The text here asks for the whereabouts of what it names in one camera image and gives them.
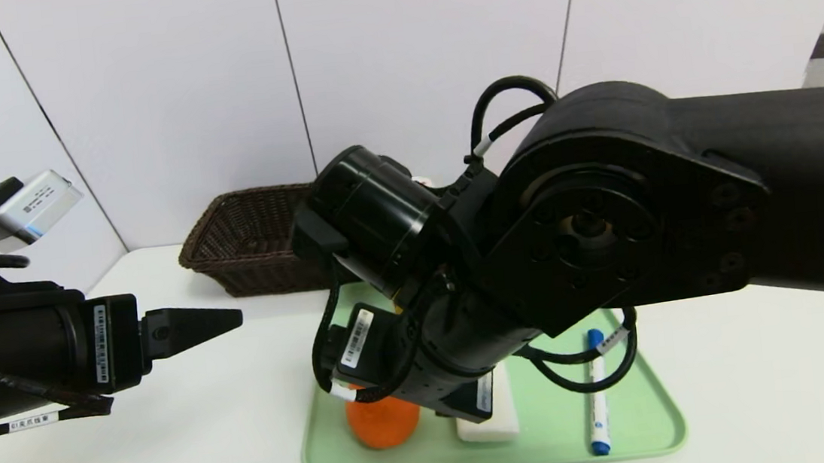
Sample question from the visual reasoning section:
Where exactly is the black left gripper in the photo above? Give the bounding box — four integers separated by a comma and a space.
0, 282, 252, 426

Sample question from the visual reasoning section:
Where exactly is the white soap bar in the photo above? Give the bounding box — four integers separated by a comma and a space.
450, 362, 521, 447

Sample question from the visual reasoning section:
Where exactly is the blue and white marker pen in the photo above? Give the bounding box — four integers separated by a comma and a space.
579, 328, 616, 458

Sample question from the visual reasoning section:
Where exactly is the black cable with white tag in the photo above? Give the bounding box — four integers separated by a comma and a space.
304, 276, 436, 410
460, 72, 566, 165
0, 344, 119, 447
517, 306, 645, 401

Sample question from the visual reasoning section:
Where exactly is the orange fruit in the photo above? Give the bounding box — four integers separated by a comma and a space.
345, 394, 424, 452

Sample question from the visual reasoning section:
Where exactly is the light green plastic tray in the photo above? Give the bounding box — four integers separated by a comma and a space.
285, 252, 690, 463

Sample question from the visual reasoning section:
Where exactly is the dark brown wicker basket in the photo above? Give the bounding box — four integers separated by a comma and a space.
173, 181, 335, 303

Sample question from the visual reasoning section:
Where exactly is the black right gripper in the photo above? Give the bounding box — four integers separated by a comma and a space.
325, 289, 500, 437

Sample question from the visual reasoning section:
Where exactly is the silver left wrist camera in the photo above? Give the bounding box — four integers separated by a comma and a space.
0, 166, 89, 254

